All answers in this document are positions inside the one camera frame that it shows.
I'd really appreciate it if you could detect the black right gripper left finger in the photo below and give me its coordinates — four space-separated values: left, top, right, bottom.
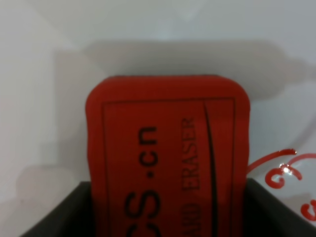
22 182 95 237

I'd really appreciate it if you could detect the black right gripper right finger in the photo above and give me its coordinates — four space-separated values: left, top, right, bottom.
244 178 316 237

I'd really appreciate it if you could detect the red whiteboard eraser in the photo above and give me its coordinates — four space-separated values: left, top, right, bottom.
85 76 250 237

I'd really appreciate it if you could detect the white aluminium-framed whiteboard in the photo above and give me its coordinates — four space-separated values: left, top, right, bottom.
0 0 316 237

